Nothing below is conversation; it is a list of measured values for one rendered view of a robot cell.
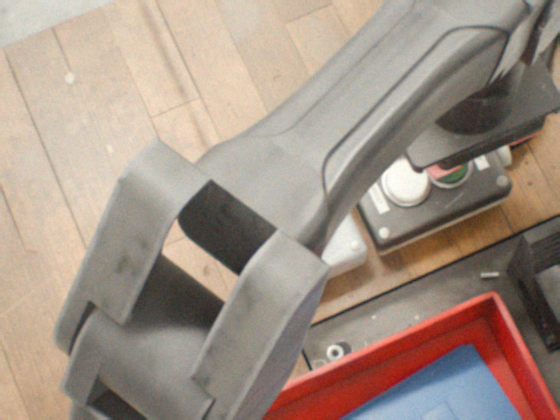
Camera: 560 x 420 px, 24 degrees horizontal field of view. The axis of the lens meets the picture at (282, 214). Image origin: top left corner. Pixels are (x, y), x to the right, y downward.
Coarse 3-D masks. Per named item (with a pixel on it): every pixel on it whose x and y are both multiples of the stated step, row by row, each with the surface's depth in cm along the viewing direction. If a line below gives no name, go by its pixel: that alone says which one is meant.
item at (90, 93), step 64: (128, 0) 102; (192, 0) 101; (256, 0) 101; (320, 0) 101; (0, 64) 100; (64, 64) 100; (128, 64) 100; (192, 64) 100; (256, 64) 99; (320, 64) 99; (0, 128) 99; (64, 128) 98; (128, 128) 98; (192, 128) 98; (0, 192) 97; (64, 192) 97; (512, 192) 95; (0, 256) 95; (64, 256) 95; (192, 256) 95; (384, 256) 94; (448, 256) 94; (0, 320) 94; (320, 320) 93; (0, 384) 92
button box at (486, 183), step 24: (552, 48) 98; (480, 168) 93; (504, 168) 93; (384, 192) 92; (432, 192) 93; (456, 192) 92; (480, 192) 92; (504, 192) 93; (360, 216) 94; (384, 216) 92; (408, 216) 92; (432, 216) 92; (456, 216) 93; (384, 240) 92; (408, 240) 94
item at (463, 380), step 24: (456, 360) 91; (480, 360) 91; (408, 384) 90; (432, 384) 90; (456, 384) 90; (480, 384) 90; (384, 408) 90; (408, 408) 90; (432, 408) 90; (456, 408) 90; (480, 408) 90; (504, 408) 90
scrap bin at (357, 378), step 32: (448, 320) 88; (480, 320) 92; (512, 320) 86; (384, 352) 88; (416, 352) 91; (448, 352) 91; (480, 352) 91; (512, 352) 88; (288, 384) 86; (320, 384) 89; (352, 384) 91; (384, 384) 91; (512, 384) 91; (544, 384) 85; (288, 416) 90; (320, 416) 90; (544, 416) 87
